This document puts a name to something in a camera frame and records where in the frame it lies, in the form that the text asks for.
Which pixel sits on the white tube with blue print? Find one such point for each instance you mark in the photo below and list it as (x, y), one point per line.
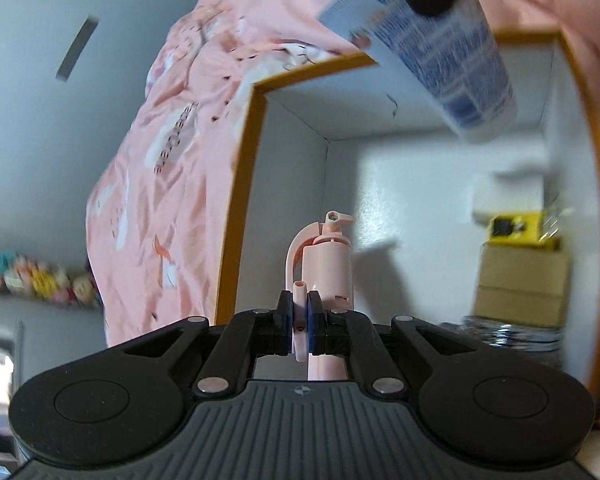
(455, 75)

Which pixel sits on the orange cardboard box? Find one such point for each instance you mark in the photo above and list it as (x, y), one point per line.
(430, 170)

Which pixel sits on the small white box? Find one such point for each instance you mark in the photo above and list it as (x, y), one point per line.
(510, 195)

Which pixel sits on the stack of plush toys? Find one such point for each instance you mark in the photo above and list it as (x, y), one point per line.
(40, 280)

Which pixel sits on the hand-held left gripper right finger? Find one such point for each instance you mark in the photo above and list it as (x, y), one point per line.
(314, 322)

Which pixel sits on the yellow and black box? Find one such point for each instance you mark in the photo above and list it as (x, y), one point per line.
(530, 230)

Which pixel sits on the gold box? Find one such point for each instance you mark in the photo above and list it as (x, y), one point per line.
(520, 285)

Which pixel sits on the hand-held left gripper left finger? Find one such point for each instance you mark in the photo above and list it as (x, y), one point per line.
(282, 325)

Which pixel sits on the pink printed blanket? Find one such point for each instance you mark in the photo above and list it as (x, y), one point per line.
(170, 185)

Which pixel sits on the long grey wall fixture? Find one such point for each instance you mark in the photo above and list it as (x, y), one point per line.
(77, 50)

